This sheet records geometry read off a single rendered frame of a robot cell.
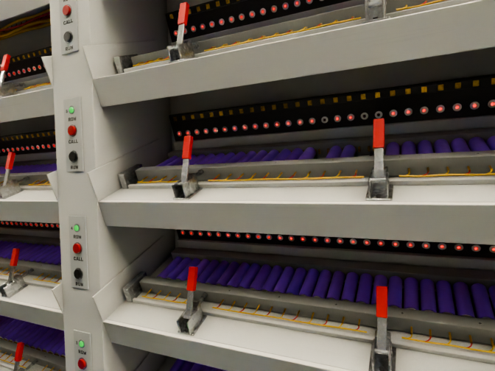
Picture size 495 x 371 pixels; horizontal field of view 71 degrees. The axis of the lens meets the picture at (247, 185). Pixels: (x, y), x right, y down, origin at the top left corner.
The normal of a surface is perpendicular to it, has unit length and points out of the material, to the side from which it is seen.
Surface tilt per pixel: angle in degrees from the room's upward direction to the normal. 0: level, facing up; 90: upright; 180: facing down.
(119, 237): 90
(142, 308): 21
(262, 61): 111
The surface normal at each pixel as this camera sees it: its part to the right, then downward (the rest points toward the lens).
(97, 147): 0.90, -0.01
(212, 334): -0.18, -0.92
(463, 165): -0.39, 0.40
